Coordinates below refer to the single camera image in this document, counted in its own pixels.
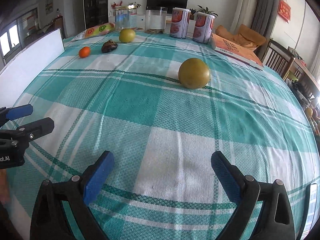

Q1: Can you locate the left hand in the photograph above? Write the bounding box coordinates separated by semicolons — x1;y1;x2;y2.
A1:
0;170;10;204

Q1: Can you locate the white box with cork floor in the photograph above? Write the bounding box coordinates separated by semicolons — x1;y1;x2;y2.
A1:
0;29;65;107

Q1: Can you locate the small orange tangerine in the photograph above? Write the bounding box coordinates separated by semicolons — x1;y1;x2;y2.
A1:
78;46;91;59

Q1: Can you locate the dark chestnut far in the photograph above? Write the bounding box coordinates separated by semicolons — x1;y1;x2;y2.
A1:
101;40;118;53

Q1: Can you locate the fruit-print snack bag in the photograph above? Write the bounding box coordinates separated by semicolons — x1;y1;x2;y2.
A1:
72;23;116;41

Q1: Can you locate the teal white checked tablecloth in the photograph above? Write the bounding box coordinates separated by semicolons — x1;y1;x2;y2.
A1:
7;33;319;239

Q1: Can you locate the yellow-green apple far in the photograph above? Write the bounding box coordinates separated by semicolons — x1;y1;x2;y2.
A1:
119;29;136;43

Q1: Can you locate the glass jar gold lid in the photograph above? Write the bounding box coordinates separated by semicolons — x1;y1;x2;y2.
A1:
115;4;137;30

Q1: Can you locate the dark wooden chair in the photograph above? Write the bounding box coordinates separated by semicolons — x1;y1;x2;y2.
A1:
262;39;295;80

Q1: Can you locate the glass jar black lid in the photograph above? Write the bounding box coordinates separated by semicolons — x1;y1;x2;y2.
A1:
145;6;168;34

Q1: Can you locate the orange book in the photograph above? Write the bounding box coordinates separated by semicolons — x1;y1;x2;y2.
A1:
210;33;264;70

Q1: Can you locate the orange beanbag chair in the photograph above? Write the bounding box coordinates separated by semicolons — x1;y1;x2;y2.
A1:
215;24;267;51

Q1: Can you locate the left red-label can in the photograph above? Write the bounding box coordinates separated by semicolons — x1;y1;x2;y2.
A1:
170;8;191;38

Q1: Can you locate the red-label can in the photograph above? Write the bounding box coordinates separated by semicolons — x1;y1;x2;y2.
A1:
170;8;191;38
193;12;216;44

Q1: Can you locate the black television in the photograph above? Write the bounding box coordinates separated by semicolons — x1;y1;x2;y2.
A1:
146;0;188;14

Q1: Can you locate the right red-label can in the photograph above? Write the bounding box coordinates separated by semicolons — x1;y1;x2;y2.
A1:
193;12;216;44

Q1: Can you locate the white standing air conditioner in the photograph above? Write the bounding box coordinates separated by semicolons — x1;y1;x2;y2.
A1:
230;0;258;34

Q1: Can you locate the potted plant right of tv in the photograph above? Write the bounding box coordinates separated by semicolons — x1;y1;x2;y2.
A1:
198;5;218;17

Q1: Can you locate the red wall hanging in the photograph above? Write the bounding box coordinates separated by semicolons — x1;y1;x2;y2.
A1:
278;0;291;22

